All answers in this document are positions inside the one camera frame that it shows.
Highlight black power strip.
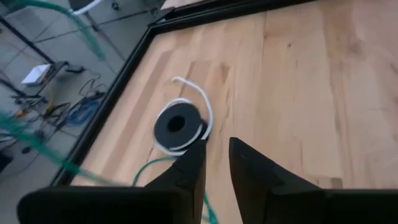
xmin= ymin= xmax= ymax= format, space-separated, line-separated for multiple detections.
xmin=83 ymin=90 xmax=106 ymax=100

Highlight thin yellow cable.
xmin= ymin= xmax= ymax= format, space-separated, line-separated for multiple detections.
xmin=15 ymin=90 xmax=55 ymax=118

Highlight white lamp base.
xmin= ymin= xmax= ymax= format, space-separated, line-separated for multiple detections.
xmin=68 ymin=0 xmax=125 ymax=60

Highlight blue coiled cable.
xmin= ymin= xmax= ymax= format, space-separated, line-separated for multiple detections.
xmin=65 ymin=98 xmax=102 ymax=126

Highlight thick white cord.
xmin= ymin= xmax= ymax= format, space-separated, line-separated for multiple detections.
xmin=153 ymin=76 xmax=215 ymax=157

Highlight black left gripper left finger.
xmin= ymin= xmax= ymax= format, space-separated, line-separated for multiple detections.
xmin=17 ymin=139 xmax=208 ymax=224

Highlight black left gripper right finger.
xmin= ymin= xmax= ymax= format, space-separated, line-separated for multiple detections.
xmin=229 ymin=138 xmax=398 ymax=224

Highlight black equipment stand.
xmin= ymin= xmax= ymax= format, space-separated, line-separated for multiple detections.
xmin=0 ymin=15 xmax=71 ymax=100

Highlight thin green wire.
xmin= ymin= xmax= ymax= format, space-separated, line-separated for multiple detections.
xmin=0 ymin=0 xmax=220 ymax=224

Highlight white flat panel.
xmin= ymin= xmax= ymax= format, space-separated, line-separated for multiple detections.
xmin=21 ymin=63 xmax=51 ymax=86

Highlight black plastic wire spool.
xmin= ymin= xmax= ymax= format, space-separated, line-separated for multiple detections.
xmin=153 ymin=102 xmax=210 ymax=151

